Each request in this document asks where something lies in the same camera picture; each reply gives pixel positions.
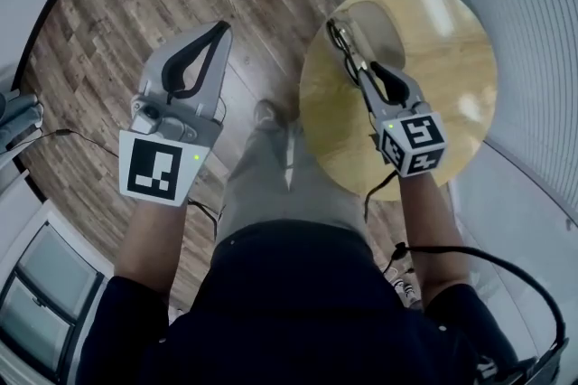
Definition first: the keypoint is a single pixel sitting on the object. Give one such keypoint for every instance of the round wooden side table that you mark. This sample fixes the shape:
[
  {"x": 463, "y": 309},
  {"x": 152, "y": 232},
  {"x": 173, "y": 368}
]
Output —
[{"x": 451, "y": 71}]

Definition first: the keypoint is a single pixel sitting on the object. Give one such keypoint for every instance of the black eyeglasses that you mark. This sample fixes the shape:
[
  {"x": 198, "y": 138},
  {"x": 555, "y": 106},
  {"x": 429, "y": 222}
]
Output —
[{"x": 338, "y": 40}]

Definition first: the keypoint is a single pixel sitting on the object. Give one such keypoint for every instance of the person's grey trousers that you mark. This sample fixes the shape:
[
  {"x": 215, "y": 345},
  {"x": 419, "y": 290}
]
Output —
[{"x": 271, "y": 184}]

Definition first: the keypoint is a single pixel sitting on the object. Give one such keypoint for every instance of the person's left shoe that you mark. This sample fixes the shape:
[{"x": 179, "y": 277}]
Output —
[{"x": 267, "y": 112}]

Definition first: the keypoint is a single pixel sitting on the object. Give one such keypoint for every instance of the person's right shoe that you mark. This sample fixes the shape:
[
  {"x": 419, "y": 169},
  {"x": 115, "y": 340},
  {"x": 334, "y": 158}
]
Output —
[{"x": 406, "y": 288}]

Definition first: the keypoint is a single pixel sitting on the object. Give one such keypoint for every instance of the black-framed window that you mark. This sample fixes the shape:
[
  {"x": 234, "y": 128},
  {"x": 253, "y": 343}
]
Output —
[{"x": 40, "y": 293}]

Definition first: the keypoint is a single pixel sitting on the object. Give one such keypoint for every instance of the person's left forearm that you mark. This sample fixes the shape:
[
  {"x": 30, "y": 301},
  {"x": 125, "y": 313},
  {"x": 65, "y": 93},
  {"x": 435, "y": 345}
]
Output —
[{"x": 149, "y": 243}]

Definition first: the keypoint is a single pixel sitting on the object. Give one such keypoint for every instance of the person's dark shirt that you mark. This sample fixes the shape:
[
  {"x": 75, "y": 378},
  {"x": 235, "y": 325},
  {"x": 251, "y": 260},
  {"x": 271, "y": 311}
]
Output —
[{"x": 293, "y": 311}]

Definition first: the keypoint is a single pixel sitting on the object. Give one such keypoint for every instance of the person's shoe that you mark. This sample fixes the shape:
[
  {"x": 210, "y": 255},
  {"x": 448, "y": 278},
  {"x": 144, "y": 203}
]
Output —
[
  {"x": 406, "y": 288},
  {"x": 267, "y": 112}
]

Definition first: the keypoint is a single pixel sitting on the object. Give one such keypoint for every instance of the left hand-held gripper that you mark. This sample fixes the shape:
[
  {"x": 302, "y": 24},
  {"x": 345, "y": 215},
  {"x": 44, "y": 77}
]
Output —
[{"x": 153, "y": 166}]

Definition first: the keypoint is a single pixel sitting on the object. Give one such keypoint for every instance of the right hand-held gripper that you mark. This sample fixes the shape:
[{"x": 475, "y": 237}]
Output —
[{"x": 420, "y": 134}]

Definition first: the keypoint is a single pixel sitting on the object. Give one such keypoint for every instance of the beige glasses case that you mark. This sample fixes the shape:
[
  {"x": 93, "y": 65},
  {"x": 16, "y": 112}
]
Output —
[{"x": 379, "y": 30}]

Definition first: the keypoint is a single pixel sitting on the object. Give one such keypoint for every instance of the person's right forearm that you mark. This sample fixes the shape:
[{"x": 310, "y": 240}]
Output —
[{"x": 433, "y": 229}]

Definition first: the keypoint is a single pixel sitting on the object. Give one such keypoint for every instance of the black pack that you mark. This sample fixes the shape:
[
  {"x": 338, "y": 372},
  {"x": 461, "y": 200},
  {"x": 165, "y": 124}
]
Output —
[{"x": 533, "y": 367}]

